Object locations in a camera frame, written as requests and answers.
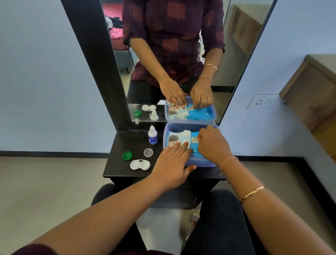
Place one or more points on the green round lens case cap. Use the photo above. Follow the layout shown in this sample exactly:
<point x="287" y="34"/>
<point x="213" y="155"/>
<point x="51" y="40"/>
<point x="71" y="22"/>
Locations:
<point x="127" y="155"/>

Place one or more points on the white solution bottle blue label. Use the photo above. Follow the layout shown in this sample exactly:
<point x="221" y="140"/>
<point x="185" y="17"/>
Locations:
<point x="152" y="136"/>

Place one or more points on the white face print packet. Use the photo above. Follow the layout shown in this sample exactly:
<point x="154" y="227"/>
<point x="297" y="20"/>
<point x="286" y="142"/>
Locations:
<point x="176" y="138"/>

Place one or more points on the person's left thumb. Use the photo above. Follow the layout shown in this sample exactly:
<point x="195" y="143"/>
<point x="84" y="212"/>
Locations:
<point x="190" y="170"/>

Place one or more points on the person's right forearm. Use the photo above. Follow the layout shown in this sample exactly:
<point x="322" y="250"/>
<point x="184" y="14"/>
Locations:
<point x="270" y="218"/>

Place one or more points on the person's left little finger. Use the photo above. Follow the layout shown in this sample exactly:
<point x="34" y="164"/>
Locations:
<point x="164" y="156"/>

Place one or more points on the clear round bottle cap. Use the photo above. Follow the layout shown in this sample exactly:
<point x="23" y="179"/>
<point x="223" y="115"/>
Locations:
<point x="148" y="152"/>

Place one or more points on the translucent blue plastic container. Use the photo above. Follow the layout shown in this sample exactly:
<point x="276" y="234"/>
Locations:
<point x="178" y="126"/>

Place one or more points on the person's black trousers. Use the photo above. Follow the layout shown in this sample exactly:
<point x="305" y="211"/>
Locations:
<point x="223" y="226"/>

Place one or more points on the person's right fingers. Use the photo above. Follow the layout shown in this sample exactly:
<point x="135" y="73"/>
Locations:
<point x="207" y="130"/>

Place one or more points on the person's left middle finger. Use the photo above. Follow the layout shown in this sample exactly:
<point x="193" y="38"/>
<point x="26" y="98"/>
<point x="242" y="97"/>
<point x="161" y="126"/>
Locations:
<point x="181" y="149"/>

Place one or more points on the black dressing table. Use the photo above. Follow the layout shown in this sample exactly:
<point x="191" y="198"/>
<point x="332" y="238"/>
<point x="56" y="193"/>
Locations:
<point x="126" y="143"/>

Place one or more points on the blue lens packet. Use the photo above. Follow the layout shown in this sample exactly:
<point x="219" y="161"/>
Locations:
<point x="194" y="148"/>

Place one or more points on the person's left forearm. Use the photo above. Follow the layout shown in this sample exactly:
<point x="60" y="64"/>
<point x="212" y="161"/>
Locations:
<point x="110" y="215"/>

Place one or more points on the person's grey sandal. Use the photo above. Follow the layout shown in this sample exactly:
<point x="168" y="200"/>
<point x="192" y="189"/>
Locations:
<point x="193" y="219"/>

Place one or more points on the person's maroon sleeve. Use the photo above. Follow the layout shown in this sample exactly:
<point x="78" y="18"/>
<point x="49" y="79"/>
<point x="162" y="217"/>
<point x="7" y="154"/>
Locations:
<point x="34" y="250"/>

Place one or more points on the white contact lens case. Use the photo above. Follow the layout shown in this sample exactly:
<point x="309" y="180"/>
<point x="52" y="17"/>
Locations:
<point x="140" y="165"/>

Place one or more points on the black framed wall mirror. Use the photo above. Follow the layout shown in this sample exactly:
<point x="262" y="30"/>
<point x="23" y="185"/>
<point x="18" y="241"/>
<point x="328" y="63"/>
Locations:
<point x="99" y="60"/>

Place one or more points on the person's left hand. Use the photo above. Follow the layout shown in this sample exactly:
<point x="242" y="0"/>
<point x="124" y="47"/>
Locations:
<point x="168" y="170"/>

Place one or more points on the white wall power socket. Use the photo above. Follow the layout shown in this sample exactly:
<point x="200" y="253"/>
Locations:
<point x="262" y="101"/>

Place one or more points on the person's right hand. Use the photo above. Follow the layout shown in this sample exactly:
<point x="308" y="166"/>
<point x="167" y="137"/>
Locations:
<point x="214" y="147"/>

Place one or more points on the gold bangle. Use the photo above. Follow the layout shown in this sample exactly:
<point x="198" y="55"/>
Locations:
<point x="252" y="193"/>

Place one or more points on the wooden cabinet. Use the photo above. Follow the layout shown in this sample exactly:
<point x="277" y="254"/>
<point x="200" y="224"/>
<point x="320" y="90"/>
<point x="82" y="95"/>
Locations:
<point x="309" y="89"/>

